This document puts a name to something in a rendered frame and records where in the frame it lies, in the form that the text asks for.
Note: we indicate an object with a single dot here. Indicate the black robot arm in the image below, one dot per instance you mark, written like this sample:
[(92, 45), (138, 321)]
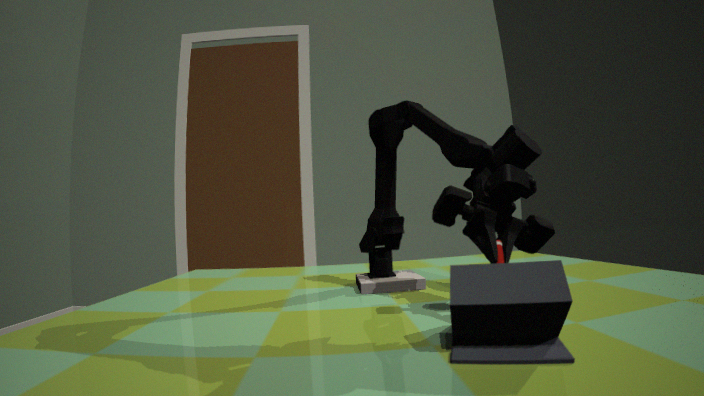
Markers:
[(503, 163)]

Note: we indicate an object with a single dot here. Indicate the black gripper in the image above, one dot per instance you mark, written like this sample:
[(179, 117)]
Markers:
[(484, 218)]

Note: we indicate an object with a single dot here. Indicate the red peg with white band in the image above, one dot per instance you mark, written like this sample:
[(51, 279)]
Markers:
[(500, 252)]

